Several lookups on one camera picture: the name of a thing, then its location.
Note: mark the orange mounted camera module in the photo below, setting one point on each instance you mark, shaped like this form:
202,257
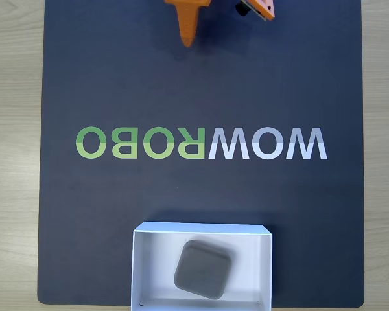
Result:
262,8

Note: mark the white open cardboard box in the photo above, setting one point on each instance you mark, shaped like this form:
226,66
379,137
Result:
149,259

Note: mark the dark mat with WOWROBO print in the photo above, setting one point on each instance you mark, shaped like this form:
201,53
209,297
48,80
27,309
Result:
116,201

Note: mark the grey square usb device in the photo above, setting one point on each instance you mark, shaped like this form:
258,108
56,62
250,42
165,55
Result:
201,270

